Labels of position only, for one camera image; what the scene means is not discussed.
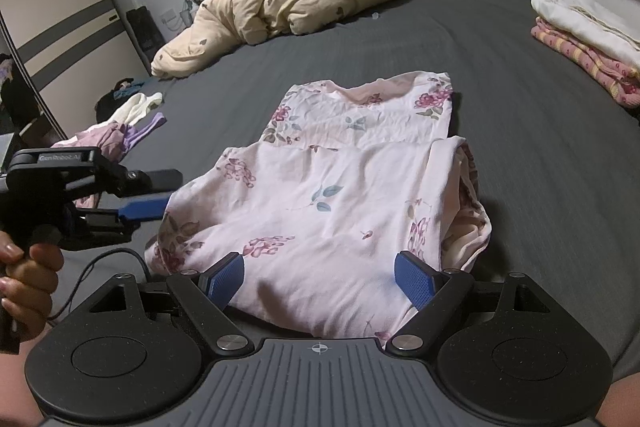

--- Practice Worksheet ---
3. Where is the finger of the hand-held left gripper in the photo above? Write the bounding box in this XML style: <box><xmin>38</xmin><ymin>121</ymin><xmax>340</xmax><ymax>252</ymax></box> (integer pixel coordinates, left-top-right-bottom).
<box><xmin>75</xmin><ymin>193</ymin><xmax>173</xmax><ymax>244</ymax></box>
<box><xmin>100</xmin><ymin>168</ymin><xmax>183</xmax><ymax>198</ymax></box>

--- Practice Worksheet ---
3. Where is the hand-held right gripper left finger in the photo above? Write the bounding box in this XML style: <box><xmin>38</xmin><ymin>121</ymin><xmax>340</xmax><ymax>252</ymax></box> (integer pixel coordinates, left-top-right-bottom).
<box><xmin>85</xmin><ymin>252</ymin><xmax>257</xmax><ymax>355</ymax></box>

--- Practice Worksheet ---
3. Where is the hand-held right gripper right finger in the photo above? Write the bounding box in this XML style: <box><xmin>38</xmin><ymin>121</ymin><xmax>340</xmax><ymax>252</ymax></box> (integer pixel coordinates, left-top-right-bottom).
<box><xmin>385</xmin><ymin>251</ymin><xmax>551</xmax><ymax>355</ymax></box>

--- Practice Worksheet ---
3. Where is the pink floral pajama top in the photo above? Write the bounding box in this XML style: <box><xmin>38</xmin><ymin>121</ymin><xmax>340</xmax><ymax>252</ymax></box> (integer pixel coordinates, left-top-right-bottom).
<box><xmin>144</xmin><ymin>71</ymin><xmax>493</xmax><ymax>350</ymax></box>

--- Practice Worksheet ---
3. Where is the person's left hand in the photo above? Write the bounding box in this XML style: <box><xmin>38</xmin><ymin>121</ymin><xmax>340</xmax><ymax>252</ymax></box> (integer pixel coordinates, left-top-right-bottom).
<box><xmin>0</xmin><ymin>229</ymin><xmax>65</xmax><ymax>344</ymax></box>

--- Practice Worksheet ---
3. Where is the purple ribbed garment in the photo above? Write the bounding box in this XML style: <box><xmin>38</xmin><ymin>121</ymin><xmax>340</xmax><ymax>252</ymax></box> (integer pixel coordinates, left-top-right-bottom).
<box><xmin>121</xmin><ymin>112</ymin><xmax>168</xmax><ymax>154</ymax></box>

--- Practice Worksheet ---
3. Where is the pink ribbed garment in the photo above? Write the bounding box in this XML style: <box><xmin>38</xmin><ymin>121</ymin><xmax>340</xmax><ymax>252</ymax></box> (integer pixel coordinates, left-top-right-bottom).
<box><xmin>50</xmin><ymin>122</ymin><xmax>132</xmax><ymax>210</ymax></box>

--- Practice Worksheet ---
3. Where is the cream white garment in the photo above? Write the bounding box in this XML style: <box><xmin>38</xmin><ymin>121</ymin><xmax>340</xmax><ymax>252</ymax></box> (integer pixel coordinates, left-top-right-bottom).
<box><xmin>106</xmin><ymin>92</ymin><xmax>165</xmax><ymax>128</ymax></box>

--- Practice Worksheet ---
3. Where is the dark teal garment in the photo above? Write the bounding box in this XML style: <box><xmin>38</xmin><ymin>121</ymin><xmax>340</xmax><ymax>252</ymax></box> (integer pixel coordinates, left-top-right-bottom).
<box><xmin>94</xmin><ymin>77</ymin><xmax>147</xmax><ymax>120</ymax></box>

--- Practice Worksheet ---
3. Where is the tall black bag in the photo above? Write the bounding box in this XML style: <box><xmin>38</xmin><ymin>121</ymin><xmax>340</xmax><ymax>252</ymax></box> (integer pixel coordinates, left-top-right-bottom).
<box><xmin>126</xmin><ymin>6</ymin><xmax>166</xmax><ymax>56</ymax></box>

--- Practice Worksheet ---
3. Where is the white wardrobe with grey stripes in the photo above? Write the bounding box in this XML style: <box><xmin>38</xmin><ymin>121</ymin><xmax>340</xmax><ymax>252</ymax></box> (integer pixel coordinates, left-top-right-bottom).
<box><xmin>0</xmin><ymin>0</ymin><xmax>138</xmax><ymax>148</ymax></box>

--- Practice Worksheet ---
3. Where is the person's left leg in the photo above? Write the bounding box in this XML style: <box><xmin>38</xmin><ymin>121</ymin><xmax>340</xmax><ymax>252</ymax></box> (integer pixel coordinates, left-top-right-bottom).
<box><xmin>0</xmin><ymin>347</ymin><xmax>46</xmax><ymax>427</ymax></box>

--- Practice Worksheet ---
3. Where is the person's leg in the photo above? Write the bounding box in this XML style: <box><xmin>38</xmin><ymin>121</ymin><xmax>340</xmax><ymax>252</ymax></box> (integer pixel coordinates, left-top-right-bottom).
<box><xmin>597</xmin><ymin>374</ymin><xmax>640</xmax><ymax>427</ymax></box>
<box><xmin>0</xmin><ymin>347</ymin><xmax>46</xmax><ymax>427</ymax></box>

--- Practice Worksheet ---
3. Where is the person's right leg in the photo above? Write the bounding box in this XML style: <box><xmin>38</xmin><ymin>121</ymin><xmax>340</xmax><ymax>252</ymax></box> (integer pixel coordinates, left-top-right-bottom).
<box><xmin>597</xmin><ymin>374</ymin><xmax>640</xmax><ymax>427</ymax></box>

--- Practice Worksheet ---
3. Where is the pink striped folded garment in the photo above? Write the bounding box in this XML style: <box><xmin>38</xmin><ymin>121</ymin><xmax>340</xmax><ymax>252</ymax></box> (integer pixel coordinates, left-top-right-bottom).
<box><xmin>530</xmin><ymin>17</ymin><xmax>640</xmax><ymax>108</ymax></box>

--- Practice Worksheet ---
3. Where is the white folded cloth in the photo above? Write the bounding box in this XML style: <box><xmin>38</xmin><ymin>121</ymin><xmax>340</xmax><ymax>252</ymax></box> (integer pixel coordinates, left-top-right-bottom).
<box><xmin>531</xmin><ymin>0</ymin><xmax>640</xmax><ymax>68</ymax></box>

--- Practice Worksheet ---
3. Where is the black cable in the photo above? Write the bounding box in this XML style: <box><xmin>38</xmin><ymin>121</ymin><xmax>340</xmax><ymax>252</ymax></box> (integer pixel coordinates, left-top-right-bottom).
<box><xmin>47</xmin><ymin>248</ymin><xmax>153</xmax><ymax>322</ymax></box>

